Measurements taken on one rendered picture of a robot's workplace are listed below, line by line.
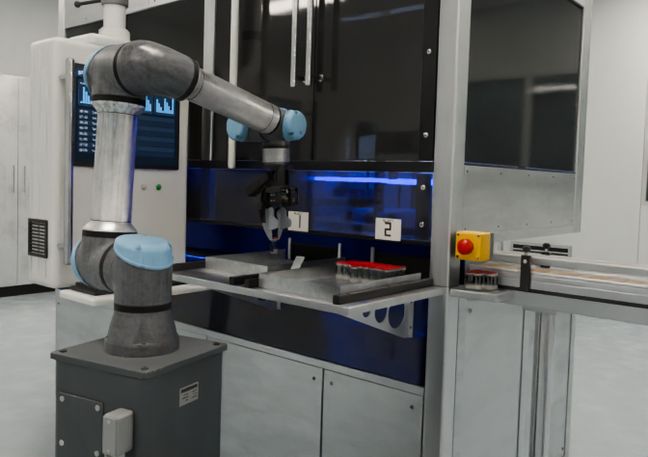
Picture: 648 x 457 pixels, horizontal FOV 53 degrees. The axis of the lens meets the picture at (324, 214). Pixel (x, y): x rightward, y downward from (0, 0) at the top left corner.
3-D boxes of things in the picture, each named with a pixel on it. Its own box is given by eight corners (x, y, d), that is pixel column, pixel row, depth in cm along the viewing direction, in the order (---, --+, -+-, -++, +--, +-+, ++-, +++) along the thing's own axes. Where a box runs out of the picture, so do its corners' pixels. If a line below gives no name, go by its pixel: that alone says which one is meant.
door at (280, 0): (214, 160, 230) (218, -9, 226) (312, 160, 200) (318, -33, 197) (212, 159, 229) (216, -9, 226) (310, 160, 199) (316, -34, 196)
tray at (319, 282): (343, 274, 187) (343, 262, 187) (420, 285, 170) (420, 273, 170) (258, 286, 161) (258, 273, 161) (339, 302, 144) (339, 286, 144)
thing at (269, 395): (216, 371, 382) (220, 223, 377) (567, 486, 249) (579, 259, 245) (53, 415, 305) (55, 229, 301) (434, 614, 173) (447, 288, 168)
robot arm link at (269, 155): (256, 148, 179) (278, 149, 185) (256, 165, 179) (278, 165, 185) (275, 147, 174) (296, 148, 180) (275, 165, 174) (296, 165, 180)
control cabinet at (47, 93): (156, 268, 242) (160, 57, 238) (188, 274, 230) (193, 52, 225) (21, 282, 203) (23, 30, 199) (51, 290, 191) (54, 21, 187)
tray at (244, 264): (284, 259, 217) (284, 249, 217) (344, 268, 200) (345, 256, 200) (204, 268, 191) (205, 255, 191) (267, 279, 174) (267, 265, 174)
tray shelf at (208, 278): (274, 263, 220) (274, 257, 220) (457, 291, 175) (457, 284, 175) (155, 277, 184) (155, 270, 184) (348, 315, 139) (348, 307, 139)
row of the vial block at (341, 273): (338, 278, 179) (338, 261, 178) (392, 286, 167) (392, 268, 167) (334, 279, 177) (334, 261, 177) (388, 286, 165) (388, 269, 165)
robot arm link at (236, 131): (252, 109, 162) (283, 112, 170) (223, 112, 169) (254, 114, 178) (252, 141, 163) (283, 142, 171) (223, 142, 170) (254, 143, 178)
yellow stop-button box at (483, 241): (468, 256, 172) (469, 229, 171) (493, 259, 167) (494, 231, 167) (453, 258, 166) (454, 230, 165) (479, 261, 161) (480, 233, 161)
